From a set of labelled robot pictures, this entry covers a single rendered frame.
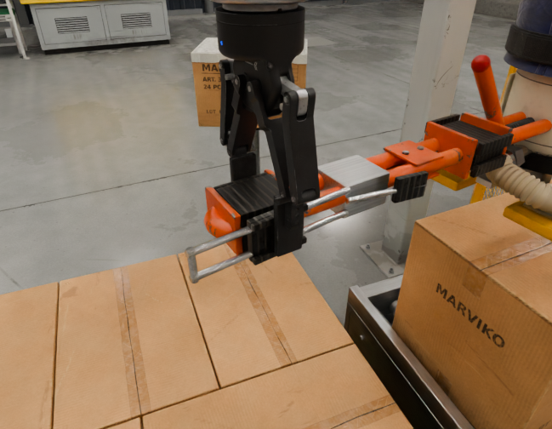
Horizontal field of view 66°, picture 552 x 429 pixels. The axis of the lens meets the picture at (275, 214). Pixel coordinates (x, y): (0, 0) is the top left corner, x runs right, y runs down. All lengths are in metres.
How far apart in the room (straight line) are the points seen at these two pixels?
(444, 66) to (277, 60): 1.64
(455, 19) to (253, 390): 1.54
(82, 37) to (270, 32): 7.50
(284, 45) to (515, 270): 0.75
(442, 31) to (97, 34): 6.51
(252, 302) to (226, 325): 0.12
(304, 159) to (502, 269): 0.69
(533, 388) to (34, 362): 1.21
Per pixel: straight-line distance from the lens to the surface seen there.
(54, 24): 7.79
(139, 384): 1.23
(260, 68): 0.38
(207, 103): 2.43
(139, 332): 1.35
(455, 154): 0.63
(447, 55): 1.97
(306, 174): 0.37
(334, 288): 2.23
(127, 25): 7.87
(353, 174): 0.52
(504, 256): 1.02
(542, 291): 0.97
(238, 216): 0.42
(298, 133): 0.36
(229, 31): 0.37
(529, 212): 0.78
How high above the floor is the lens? 1.51
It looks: 33 degrees down
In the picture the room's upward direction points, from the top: straight up
